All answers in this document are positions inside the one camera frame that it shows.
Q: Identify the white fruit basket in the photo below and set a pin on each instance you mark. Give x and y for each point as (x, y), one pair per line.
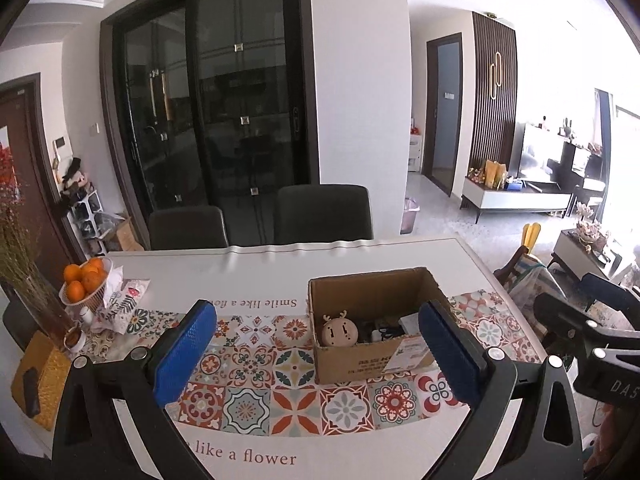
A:
(92, 297)

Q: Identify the yellow woven mat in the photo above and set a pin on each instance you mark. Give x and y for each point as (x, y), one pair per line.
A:
(50, 385)

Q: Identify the white tv cabinet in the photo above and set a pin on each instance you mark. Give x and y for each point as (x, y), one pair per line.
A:
(510, 202)

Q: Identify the glass vase with dried flowers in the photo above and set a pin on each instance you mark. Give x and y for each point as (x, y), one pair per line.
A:
(35, 285)

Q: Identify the white leaf print snack bag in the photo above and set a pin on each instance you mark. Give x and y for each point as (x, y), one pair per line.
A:
(122, 305)

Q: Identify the white wall intercom panel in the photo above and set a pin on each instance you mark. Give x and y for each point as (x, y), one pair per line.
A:
(60, 143)

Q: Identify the wide dark grey chair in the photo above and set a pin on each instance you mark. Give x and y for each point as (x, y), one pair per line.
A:
(322, 212)

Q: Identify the television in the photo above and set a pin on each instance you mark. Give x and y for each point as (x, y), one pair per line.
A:
(540, 155)

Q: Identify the cardboard box with dark cloth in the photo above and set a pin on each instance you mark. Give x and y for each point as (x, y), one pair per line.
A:
(122, 235)

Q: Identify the small brown bowl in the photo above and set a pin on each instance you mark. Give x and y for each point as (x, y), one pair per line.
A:
(75, 339)

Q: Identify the brown wooden entry door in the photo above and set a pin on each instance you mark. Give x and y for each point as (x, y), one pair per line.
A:
(25, 160)

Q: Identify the dark glass sliding door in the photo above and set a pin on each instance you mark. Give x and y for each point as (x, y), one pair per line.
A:
(215, 135)

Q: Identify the white coffee table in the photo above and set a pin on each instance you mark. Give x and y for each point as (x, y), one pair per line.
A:
(582, 255)

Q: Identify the pink round deer night light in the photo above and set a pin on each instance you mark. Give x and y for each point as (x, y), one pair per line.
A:
(340, 332)

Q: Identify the wooden chair with patterned cushion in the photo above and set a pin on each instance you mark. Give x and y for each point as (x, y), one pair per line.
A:
(530, 280)

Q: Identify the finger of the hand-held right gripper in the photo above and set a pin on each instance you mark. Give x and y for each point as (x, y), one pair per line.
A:
(565, 315)
(610, 290)

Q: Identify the person's pink clothing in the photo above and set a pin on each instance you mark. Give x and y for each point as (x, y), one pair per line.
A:
(605, 417)

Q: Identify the pink trash bin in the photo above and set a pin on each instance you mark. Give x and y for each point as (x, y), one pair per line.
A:
(410, 215)

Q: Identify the white tablecloth with tile print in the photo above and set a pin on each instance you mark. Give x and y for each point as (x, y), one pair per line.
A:
(260, 365)

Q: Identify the dark framed room door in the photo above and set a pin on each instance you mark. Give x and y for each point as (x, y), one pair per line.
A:
(442, 110)

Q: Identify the small dark grey chair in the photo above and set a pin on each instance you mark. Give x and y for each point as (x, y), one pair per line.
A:
(187, 227)

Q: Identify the yellow rabbit ear toy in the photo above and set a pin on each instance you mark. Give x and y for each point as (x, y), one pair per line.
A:
(531, 237)

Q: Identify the orange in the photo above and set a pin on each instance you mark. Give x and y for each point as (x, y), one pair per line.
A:
(75, 291)
(72, 273)
(91, 267)
(91, 282)

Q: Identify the black piano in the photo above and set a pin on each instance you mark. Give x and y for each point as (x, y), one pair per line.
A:
(582, 165)

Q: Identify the white crumpled plastic bag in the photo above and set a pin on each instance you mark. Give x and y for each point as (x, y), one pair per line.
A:
(112, 285)

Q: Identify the black chair back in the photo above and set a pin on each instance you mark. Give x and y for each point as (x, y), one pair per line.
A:
(20, 322)

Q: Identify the yellow bags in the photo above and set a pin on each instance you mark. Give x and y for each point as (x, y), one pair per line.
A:
(494, 174)

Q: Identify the white shoe rack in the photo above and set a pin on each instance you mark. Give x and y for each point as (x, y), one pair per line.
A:
(82, 210)

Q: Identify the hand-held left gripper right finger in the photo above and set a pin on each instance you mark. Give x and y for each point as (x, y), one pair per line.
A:
(445, 355)

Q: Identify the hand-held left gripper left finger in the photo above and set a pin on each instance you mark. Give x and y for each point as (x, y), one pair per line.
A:
(185, 355)

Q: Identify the brown cardboard box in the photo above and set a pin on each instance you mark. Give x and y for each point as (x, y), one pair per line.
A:
(350, 360)

